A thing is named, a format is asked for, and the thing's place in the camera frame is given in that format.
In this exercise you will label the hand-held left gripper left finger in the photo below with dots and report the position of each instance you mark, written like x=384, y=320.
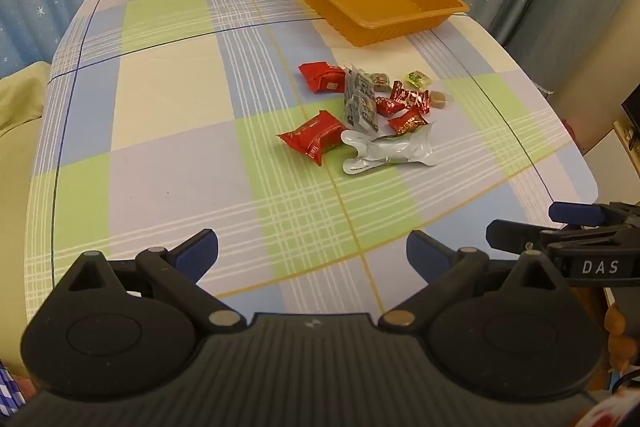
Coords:
x=197, y=251

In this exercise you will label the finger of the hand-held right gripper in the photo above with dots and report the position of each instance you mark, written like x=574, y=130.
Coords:
x=515, y=236
x=570, y=212

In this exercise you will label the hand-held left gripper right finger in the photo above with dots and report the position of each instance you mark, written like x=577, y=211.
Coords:
x=425, y=253

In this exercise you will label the small red candy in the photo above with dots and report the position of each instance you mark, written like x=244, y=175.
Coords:
x=407, y=122
x=387, y=106

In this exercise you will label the yellow green candy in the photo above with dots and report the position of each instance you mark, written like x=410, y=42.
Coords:
x=418, y=79

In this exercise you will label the orange plush toy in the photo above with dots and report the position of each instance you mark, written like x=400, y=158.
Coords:
x=620, y=337

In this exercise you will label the silver foil pouch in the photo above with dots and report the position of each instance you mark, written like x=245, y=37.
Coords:
x=387, y=152

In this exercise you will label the dark monitor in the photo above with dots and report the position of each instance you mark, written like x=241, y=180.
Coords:
x=632, y=107

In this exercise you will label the checked tablecloth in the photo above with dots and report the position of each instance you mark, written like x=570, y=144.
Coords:
x=165, y=107

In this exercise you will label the clear wrapped caramel candy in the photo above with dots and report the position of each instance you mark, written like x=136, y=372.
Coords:
x=438, y=99

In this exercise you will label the long red wrapped candy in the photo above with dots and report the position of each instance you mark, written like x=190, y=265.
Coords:
x=411, y=97

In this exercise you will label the red snack packet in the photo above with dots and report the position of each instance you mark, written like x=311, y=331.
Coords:
x=322, y=77
x=312, y=137

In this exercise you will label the grey printed snack packet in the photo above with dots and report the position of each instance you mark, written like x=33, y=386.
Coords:
x=360, y=102

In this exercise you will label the brown wrapped candy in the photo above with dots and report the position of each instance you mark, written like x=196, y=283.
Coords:
x=378, y=80

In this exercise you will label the blue checked cloth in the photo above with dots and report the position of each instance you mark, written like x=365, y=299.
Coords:
x=10, y=389

